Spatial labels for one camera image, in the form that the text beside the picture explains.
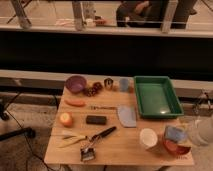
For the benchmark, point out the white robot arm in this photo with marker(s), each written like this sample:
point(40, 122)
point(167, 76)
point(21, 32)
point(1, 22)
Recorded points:
point(200, 132)

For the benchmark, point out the purple bowl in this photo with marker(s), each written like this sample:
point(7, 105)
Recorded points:
point(76, 83)

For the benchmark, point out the red bowl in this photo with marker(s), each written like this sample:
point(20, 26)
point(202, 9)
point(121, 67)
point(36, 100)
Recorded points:
point(170, 143)

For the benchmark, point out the dark red grapes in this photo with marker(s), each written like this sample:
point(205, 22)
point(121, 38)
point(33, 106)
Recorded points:
point(93, 90)

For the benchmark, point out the blue grey cup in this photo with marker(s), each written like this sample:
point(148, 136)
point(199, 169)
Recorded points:
point(124, 85)

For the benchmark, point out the metal fork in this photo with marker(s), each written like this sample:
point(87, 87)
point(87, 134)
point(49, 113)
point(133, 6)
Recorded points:
point(102, 107)

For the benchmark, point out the orange carrot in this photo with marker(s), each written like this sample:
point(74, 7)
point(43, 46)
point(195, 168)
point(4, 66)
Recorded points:
point(75, 103)

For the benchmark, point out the black rectangular block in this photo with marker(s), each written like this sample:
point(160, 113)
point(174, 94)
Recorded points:
point(98, 120)

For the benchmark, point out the green plastic tray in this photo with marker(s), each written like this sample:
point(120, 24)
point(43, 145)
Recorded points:
point(156, 98)

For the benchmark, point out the red yellow apple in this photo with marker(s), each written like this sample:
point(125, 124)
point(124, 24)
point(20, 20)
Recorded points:
point(66, 119)

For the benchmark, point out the white cup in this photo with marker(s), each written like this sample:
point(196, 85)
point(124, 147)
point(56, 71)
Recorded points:
point(148, 138)

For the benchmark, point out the seated person in background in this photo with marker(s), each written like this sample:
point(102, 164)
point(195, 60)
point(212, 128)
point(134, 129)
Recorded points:
point(143, 13)

